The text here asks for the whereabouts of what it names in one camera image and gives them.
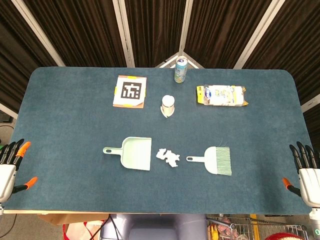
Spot blue felt table mat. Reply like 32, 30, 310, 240
3, 66, 313, 216

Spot mint green hand broom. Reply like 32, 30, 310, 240
186, 146, 233, 177

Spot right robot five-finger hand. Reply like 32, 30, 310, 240
282, 141, 320, 208

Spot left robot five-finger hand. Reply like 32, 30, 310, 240
0, 138, 38, 204

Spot red and white bag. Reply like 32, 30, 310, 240
62, 219, 106, 240

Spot white paper scraps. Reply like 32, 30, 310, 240
155, 148, 181, 169

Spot white partition frame post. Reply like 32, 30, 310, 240
178, 0, 195, 52
11, 0, 66, 67
233, 0, 286, 70
112, 0, 136, 68

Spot white and yellow snack bag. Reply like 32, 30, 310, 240
196, 84, 249, 107

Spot grey robot torso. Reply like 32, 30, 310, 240
101, 213, 208, 240

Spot mint green dustpan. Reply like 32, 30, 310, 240
102, 136, 153, 172

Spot cardboard box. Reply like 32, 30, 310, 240
37, 213, 111, 226

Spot fiducial marker card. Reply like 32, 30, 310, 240
112, 75, 148, 109

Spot light blue drink can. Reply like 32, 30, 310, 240
174, 56, 189, 84

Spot black box device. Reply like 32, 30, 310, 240
0, 111, 13, 123

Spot wire shopping cart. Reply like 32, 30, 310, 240
206, 214, 310, 240

